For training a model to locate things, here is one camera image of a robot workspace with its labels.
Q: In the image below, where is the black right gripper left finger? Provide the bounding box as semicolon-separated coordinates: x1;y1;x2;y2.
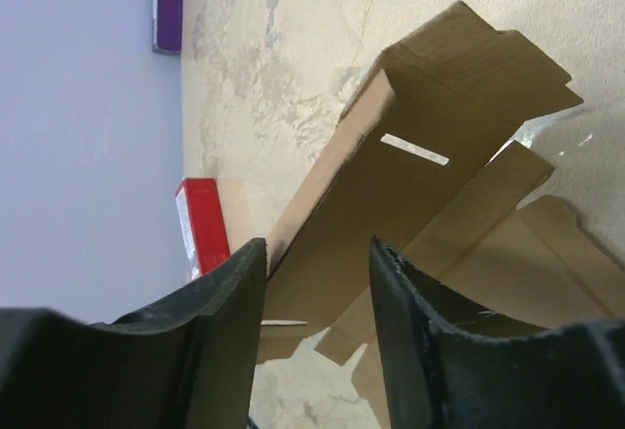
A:
1;238;267;428

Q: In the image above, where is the red rectangular box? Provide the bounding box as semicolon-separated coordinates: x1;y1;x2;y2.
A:
176;178;230;280

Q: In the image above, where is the purple rectangular box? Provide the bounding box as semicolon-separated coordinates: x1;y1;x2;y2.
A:
152;0;184;55

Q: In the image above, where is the brown cardboard box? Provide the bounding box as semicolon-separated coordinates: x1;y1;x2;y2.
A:
259;1;624;428

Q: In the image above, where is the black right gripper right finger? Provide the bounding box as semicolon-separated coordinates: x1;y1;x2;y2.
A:
369;238;624;428

